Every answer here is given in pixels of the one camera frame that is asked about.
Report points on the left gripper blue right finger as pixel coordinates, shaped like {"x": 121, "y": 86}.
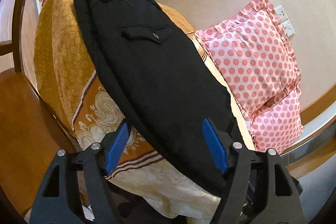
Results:
{"x": 259, "y": 188}

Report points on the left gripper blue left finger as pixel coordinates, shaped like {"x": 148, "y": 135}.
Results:
{"x": 58, "y": 198}

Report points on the black pants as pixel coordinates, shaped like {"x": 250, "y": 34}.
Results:
{"x": 154, "y": 73}

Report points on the right polka dot pillow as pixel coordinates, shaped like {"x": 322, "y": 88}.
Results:
{"x": 280, "y": 126}

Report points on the polka dot pillow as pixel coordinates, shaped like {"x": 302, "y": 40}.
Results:
{"x": 280, "y": 126}
{"x": 253, "y": 53}

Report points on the wooden chair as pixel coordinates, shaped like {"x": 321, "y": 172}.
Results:
{"x": 30, "y": 135}

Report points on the yellow patterned bedspread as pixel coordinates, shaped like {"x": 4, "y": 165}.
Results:
{"x": 68, "y": 84}

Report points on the left polka dot pillow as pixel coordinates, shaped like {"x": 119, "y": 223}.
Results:
{"x": 253, "y": 53}

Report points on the white wall socket panel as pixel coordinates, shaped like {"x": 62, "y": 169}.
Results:
{"x": 286, "y": 23}

